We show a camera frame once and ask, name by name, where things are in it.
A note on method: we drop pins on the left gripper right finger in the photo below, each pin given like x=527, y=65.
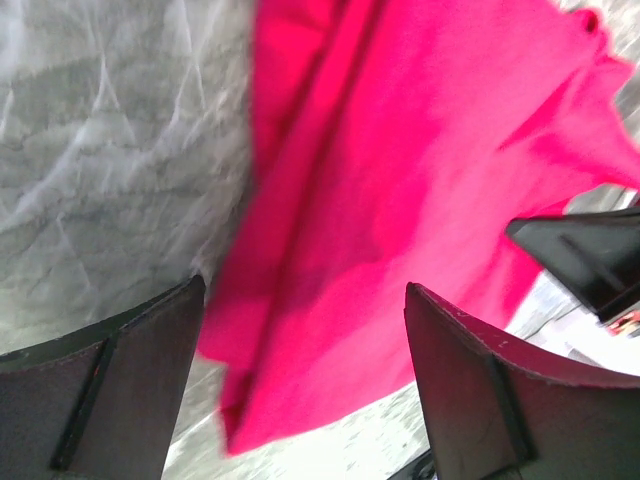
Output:
x=497, y=407

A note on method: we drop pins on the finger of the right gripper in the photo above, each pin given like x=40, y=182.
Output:
x=595, y=256

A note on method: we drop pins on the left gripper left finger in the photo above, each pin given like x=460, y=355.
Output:
x=101, y=402

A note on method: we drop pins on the pink red t shirt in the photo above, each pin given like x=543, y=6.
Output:
x=393, y=141

